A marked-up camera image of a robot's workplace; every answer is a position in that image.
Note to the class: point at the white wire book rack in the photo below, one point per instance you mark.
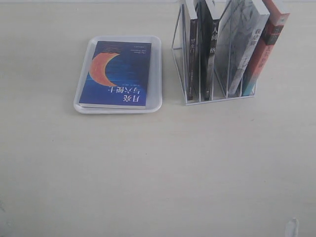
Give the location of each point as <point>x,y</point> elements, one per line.
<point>179,47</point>

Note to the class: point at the white rectangular tray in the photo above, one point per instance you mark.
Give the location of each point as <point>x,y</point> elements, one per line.
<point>154,91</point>

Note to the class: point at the grey white spine book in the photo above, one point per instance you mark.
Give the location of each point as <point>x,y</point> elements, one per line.
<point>240,27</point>

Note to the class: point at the black spine book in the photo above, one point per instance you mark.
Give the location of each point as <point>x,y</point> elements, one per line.
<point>209,23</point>

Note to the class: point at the pink red spine book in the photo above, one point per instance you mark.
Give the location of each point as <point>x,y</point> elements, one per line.
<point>272,30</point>

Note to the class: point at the dark grey leftmost book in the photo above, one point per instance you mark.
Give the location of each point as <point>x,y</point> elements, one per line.
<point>191,26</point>

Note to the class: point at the white object at table edge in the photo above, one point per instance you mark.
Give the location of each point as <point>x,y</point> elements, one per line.
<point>291,228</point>

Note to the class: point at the dark blue moon book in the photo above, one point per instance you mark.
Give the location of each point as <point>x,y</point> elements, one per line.
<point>118,76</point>

